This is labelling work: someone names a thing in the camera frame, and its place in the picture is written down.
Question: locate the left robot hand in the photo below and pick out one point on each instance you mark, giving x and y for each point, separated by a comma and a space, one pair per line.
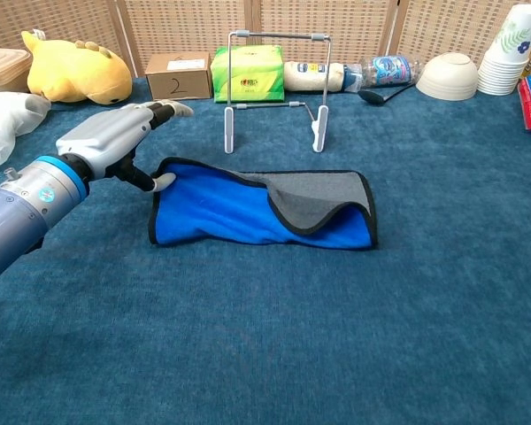
102, 137

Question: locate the grey and blue towel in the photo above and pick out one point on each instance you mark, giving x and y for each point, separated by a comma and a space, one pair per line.
212, 212

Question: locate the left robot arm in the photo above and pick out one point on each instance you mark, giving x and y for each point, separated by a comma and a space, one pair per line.
22, 208

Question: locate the brown cardboard box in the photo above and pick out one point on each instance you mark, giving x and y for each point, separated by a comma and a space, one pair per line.
179, 84

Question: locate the beige lidded takeout container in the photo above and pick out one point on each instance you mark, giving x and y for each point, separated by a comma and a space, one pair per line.
4, 66

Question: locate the metal towel rack stand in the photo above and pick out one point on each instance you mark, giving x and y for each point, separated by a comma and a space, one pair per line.
228, 133

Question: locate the mayonnaise squeeze bottle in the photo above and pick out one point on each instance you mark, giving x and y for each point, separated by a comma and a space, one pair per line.
301, 77

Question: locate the clear plastic water bottle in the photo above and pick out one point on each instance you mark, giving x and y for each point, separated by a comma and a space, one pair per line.
389, 71

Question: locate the yellow plush toy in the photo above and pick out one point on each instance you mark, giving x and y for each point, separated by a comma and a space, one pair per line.
75, 66

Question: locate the white plastic bag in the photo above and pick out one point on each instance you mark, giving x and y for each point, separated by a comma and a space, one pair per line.
4, 119

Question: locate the wicker folding screen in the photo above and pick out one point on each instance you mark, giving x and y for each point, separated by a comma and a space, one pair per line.
181, 26

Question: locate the green tissue pack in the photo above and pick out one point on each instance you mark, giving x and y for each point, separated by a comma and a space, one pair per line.
256, 79

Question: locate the blue table carpet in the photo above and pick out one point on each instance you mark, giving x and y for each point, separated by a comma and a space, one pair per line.
292, 332

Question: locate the black ladle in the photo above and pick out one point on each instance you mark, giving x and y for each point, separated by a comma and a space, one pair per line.
371, 97

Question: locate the beige bowl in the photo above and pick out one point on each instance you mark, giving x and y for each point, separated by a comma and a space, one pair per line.
447, 77

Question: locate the stack of paper cups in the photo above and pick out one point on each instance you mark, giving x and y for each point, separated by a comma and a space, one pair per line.
504, 66

